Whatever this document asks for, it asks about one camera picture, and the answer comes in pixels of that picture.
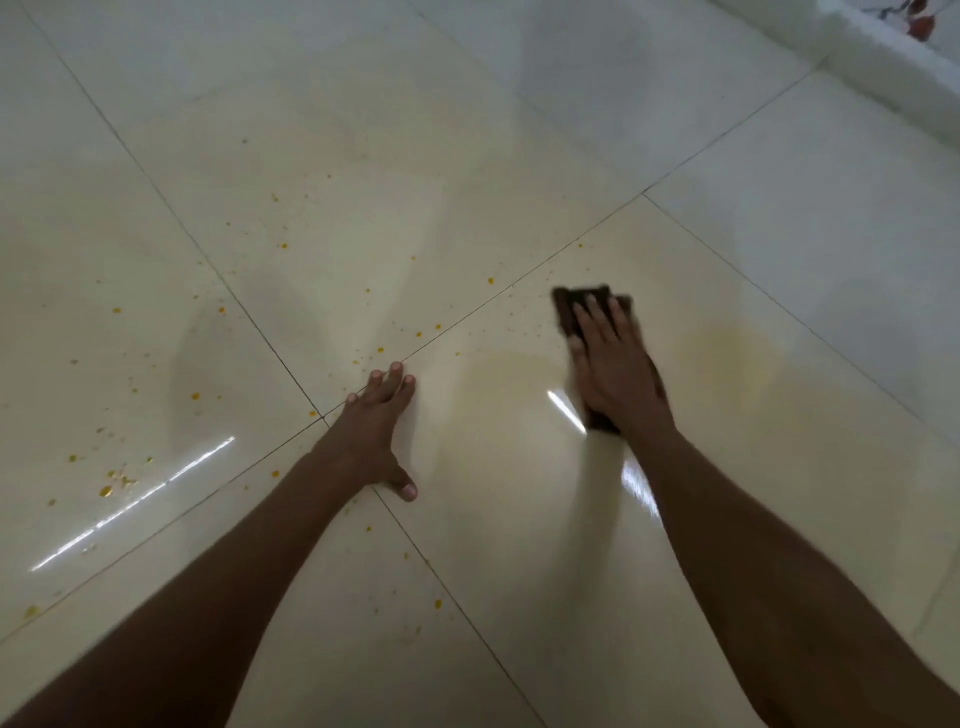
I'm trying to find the person's right hand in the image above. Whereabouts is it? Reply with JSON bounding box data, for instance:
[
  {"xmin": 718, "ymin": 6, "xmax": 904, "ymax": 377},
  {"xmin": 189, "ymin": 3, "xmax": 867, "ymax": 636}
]
[{"xmin": 566, "ymin": 293, "xmax": 676, "ymax": 442}]

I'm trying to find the person's left hand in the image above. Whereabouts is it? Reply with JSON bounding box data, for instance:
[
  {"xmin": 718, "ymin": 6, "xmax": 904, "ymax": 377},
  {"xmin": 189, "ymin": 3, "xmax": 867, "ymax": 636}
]
[{"xmin": 311, "ymin": 362, "xmax": 419, "ymax": 504}]

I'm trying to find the dark brown cleaning cloth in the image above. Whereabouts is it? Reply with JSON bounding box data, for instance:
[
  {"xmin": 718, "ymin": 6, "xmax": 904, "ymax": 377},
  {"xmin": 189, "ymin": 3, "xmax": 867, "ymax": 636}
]
[{"xmin": 551, "ymin": 284, "xmax": 669, "ymax": 436}]

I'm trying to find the person's left forearm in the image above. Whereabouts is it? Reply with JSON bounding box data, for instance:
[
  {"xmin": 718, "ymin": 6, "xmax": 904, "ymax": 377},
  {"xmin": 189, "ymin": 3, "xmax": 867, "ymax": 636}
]
[{"xmin": 0, "ymin": 449, "xmax": 361, "ymax": 728}]

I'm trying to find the person's right forearm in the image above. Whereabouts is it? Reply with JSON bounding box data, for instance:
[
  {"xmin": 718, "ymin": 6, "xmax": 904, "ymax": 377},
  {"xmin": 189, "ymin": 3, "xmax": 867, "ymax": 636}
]
[{"xmin": 626, "ymin": 419, "xmax": 960, "ymax": 728}]

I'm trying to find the red floral patterned fabric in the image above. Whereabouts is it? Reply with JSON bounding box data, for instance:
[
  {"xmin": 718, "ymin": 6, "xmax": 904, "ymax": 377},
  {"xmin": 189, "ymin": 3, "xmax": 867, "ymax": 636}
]
[{"xmin": 862, "ymin": 0, "xmax": 940, "ymax": 43}]

